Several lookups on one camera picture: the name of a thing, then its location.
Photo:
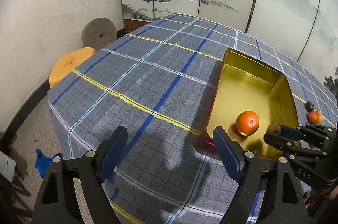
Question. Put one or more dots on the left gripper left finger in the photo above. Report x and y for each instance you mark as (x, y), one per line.
(56, 200)

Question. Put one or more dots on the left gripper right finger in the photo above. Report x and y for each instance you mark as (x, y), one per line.
(269, 184)

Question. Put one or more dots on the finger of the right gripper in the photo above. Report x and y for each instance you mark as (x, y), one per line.
(310, 133)
(288, 147)

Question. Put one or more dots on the red tomato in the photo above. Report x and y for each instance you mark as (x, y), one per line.
(312, 117)

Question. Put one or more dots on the dark passion fruit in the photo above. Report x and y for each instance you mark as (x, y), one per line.
(310, 106)

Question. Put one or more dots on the large mandarin orange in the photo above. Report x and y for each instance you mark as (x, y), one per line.
(247, 123)

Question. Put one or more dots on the small brown kiwi fruit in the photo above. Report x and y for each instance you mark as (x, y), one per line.
(274, 128)

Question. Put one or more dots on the smooth orange kumquat fruit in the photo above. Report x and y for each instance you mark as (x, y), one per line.
(319, 117)

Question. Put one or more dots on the person's right hand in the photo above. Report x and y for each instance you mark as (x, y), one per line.
(316, 197)

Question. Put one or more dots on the blue cloth on floor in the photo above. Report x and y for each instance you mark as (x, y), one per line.
(42, 162)

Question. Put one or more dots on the red gold toffee tin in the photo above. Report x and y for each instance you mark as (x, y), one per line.
(248, 84)

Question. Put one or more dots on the orange wooden stool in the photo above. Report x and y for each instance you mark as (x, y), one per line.
(69, 62)

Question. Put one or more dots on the round grey millstone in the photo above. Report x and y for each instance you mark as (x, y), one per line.
(99, 33)

